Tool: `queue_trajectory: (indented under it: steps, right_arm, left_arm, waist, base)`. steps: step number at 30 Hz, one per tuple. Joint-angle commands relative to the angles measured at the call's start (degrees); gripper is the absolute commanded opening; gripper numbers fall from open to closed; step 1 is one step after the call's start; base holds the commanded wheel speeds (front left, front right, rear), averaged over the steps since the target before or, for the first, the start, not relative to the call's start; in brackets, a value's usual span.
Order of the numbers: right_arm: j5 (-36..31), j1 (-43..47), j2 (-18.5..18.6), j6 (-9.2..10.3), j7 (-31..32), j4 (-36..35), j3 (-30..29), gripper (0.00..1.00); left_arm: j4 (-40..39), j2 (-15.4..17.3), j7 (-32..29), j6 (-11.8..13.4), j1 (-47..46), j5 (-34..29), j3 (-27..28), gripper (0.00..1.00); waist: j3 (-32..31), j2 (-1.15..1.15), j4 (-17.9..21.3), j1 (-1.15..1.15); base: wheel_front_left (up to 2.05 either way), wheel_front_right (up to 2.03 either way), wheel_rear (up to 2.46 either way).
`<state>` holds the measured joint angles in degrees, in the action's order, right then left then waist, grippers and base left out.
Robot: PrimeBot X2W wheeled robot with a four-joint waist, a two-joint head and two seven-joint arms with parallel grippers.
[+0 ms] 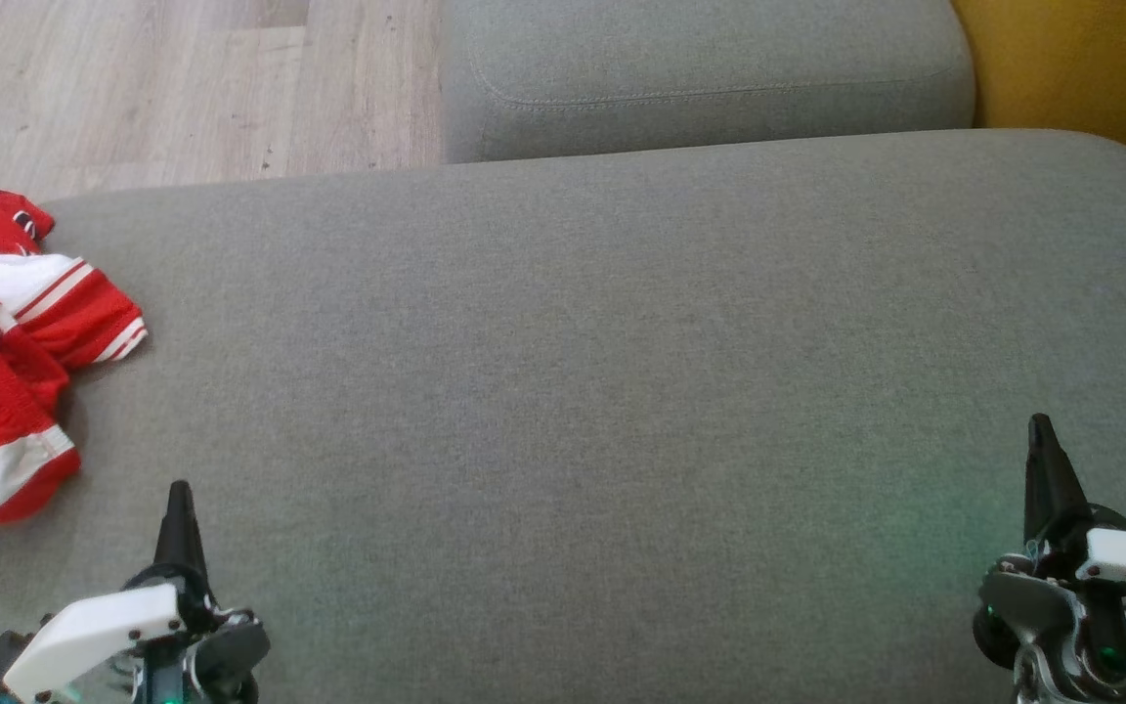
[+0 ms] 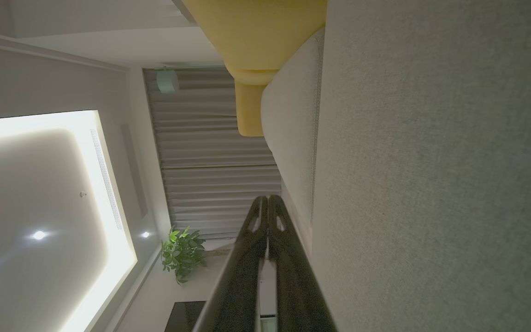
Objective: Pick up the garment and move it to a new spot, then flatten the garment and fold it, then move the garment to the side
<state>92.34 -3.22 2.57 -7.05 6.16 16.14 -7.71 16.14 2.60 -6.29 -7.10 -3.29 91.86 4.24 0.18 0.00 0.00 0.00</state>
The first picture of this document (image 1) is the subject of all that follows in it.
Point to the wide yellow sofa back cushion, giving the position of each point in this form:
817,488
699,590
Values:
1081,68

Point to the large grey sofa seat cushion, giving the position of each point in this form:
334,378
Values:
622,411

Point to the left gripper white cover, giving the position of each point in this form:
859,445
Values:
94,631

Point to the red basketball jersey white sleeves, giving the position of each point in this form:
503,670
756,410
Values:
64,313

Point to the small grey sofa seat cushion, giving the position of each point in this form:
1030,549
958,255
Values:
700,59

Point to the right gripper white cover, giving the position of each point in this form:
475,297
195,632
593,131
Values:
1091,626

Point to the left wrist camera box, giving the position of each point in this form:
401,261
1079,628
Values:
4,660

